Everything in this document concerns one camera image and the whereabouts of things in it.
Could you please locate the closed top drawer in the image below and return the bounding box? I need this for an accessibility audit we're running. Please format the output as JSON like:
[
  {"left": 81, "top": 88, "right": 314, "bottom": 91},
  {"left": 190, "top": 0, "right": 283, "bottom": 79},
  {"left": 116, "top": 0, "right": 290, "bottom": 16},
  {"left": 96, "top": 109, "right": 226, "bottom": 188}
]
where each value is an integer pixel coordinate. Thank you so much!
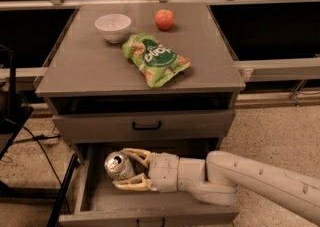
[{"left": 53, "top": 110, "right": 235, "bottom": 144}]

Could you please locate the green 7up can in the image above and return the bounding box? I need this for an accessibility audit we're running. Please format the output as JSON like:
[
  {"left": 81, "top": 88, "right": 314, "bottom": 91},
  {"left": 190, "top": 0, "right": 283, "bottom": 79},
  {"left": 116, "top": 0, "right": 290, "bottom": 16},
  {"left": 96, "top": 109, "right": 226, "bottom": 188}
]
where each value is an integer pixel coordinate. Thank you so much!
[{"left": 104, "top": 151, "right": 135, "bottom": 181}]

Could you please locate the metal window railing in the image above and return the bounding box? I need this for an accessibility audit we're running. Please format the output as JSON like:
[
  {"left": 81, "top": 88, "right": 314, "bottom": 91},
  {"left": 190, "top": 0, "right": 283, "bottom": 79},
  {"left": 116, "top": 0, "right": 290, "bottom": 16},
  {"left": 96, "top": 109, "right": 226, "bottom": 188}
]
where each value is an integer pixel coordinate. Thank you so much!
[{"left": 0, "top": 0, "right": 320, "bottom": 82}]

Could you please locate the black cable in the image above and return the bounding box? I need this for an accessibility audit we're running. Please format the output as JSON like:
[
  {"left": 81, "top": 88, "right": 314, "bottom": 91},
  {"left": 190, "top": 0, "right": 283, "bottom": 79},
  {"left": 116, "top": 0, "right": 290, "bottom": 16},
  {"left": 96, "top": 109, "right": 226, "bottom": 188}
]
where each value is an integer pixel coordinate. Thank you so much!
[{"left": 3, "top": 117, "right": 73, "bottom": 215}]

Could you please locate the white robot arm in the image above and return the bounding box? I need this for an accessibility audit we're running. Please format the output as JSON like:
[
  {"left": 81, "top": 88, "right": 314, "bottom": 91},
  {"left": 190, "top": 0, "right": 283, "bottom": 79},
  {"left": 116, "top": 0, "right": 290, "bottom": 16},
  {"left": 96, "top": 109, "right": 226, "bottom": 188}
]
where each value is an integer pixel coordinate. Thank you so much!
[{"left": 104, "top": 148, "right": 320, "bottom": 224}]

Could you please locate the white bowl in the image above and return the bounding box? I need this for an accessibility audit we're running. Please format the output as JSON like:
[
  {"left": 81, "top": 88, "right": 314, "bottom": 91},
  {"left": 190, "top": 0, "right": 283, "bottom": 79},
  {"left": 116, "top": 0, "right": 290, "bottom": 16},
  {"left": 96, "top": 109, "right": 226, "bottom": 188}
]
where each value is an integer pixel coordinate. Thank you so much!
[{"left": 95, "top": 14, "right": 132, "bottom": 43}]

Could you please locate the black drawer handle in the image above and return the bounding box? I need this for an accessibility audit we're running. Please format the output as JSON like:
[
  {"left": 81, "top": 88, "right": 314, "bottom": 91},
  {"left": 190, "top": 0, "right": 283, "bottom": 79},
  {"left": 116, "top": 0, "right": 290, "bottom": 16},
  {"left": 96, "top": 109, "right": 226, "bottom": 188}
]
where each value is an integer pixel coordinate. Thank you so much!
[{"left": 132, "top": 121, "right": 162, "bottom": 131}]

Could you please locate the grey drawer cabinet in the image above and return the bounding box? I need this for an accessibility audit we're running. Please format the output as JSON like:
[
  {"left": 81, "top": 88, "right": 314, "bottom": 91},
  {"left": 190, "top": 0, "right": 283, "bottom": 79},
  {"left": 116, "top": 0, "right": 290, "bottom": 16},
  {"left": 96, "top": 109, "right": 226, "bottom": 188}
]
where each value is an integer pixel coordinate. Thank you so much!
[{"left": 34, "top": 1, "right": 247, "bottom": 227}]

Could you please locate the open middle drawer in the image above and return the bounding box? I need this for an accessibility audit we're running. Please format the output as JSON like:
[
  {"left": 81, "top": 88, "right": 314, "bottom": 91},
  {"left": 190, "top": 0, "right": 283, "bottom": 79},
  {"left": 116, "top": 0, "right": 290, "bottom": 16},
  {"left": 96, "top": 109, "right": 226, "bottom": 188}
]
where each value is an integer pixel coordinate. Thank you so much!
[{"left": 58, "top": 140, "right": 239, "bottom": 227}]

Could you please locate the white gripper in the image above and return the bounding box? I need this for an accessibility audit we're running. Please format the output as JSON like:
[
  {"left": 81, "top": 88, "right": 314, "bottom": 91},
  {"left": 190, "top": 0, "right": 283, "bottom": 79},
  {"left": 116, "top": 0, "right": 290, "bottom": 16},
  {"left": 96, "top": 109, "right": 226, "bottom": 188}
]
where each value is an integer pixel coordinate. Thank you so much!
[{"left": 113, "top": 148, "right": 179, "bottom": 192}]

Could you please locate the green chip bag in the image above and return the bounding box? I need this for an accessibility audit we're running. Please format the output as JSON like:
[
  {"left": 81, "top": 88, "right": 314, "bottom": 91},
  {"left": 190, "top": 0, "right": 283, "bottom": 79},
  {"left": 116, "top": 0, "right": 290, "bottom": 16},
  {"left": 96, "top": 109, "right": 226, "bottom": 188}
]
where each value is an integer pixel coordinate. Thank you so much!
[{"left": 122, "top": 33, "right": 191, "bottom": 89}]

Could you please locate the black stand left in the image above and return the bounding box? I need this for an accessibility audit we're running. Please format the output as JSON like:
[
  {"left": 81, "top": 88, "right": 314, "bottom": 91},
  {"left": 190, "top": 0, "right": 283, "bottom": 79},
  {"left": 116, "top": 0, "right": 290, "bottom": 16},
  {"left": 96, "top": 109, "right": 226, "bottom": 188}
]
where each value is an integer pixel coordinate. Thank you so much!
[{"left": 0, "top": 45, "right": 77, "bottom": 227}]

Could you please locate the red apple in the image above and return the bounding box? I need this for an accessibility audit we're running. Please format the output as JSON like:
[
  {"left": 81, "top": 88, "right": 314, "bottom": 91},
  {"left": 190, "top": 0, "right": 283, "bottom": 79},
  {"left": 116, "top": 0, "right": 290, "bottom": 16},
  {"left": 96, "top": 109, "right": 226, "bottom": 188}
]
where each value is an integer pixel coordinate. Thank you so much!
[{"left": 154, "top": 9, "right": 175, "bottom": 31}]

